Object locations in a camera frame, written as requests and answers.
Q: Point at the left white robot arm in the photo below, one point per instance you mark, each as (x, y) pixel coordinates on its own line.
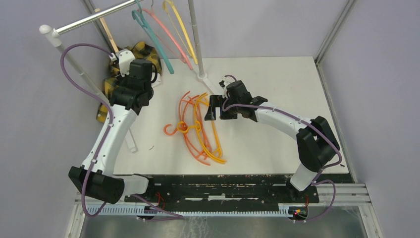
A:
(95, 177)

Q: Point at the amber plastic hanger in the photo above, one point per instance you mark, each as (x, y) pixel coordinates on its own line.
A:
(195, 136)

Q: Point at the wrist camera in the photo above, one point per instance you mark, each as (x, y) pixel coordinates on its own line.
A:
(225, 81)
(122, 60)

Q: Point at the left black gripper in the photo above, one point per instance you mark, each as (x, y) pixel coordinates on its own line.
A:
(123, 80)

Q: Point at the yellow plaid cloth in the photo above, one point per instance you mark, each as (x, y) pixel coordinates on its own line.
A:
(141, 51)

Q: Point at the orange plastic hanger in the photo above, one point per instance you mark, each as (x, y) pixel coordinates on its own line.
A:
(200, 153)

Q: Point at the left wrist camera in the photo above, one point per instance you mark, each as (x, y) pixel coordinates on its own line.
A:
(122, 60)

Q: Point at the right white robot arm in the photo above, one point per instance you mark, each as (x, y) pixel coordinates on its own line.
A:
(316, 142)

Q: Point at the yellow plastic hanger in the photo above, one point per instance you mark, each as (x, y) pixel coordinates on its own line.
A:
(181, 30)

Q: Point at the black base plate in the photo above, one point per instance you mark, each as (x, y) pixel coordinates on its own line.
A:
(225, 193)

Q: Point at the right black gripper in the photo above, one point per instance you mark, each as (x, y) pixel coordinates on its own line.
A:
(211, 114)

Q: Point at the teal wire hanger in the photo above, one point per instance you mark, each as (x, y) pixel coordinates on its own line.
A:
(137, 15)

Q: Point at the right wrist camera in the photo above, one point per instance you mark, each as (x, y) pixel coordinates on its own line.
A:
(225, 81)

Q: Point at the white clothes rack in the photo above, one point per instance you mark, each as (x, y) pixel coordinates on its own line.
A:
(53, 36)

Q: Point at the pink wire hanger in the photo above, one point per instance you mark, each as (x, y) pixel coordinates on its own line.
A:
(183, 53)

